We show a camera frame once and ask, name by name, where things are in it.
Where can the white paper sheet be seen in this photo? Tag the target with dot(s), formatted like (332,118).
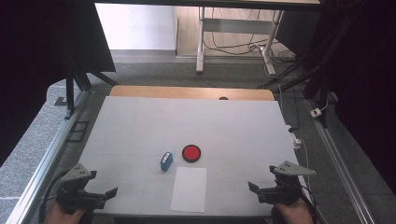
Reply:
(189,189)

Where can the blue stamp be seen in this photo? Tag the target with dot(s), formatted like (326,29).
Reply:
(166,161)

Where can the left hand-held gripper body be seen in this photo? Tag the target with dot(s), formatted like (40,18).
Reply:
(74,193)

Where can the white plug adapter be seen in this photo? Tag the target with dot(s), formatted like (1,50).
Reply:
(295,141)

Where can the aluminium rail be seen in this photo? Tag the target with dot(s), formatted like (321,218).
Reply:
(43,161)
(339,161)

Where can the white table cover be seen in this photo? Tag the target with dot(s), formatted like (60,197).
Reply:
(193,124)

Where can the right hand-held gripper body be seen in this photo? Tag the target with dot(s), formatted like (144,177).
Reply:
(286,189)

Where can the black table grommet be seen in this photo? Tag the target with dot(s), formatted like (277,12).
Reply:
(223,98)

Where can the black metal stand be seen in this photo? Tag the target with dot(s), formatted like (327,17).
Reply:
(70,90)
(314,84)

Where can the white metal desk frame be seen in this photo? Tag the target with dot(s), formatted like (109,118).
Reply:
(200,46)

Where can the person's left hand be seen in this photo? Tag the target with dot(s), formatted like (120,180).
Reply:
(60,216)

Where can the black curtain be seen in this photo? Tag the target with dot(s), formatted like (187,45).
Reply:
(37,62)
(364,77)

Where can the person's right hand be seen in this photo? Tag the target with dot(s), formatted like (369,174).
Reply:
(295,213)

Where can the red ink pad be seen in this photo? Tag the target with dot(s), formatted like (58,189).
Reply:
(191,153)

